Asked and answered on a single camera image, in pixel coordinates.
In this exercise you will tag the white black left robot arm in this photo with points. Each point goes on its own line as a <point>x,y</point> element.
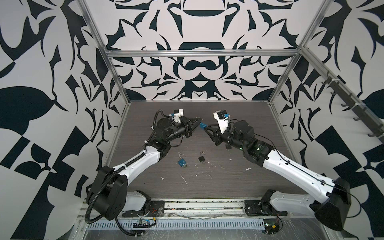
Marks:
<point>109,194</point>

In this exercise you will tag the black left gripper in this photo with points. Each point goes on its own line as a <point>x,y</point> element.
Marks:
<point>188,127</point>

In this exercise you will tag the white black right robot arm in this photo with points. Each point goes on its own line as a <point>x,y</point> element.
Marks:
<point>327,200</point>

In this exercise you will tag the right green circuit board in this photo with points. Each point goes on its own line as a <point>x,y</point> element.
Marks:
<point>271,228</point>

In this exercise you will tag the blue padlock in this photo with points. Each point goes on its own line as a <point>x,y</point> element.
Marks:
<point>182,162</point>
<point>203,126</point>

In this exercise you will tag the black padlock middle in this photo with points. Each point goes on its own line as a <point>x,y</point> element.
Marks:
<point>202,158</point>

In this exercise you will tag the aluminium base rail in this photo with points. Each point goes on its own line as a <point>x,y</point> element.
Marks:
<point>207,207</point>

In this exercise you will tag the white slotted cable duct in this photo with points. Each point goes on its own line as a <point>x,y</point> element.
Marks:
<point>185,224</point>

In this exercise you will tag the green circuit board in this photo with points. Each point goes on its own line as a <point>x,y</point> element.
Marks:
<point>145,224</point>
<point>271,228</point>

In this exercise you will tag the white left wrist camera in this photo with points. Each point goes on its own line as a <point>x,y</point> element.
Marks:
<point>176,115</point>

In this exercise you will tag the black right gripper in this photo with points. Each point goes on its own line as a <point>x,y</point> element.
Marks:
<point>217,136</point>

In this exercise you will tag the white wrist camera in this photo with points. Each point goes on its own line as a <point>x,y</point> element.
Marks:
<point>222,118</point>
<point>176,115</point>

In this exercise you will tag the left green circuit board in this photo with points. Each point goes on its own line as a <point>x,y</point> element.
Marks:
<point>145,224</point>

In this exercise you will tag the grey wall hook rail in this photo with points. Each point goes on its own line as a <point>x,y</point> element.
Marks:
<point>361,110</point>

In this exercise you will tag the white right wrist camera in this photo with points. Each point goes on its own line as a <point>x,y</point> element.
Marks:
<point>222,118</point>

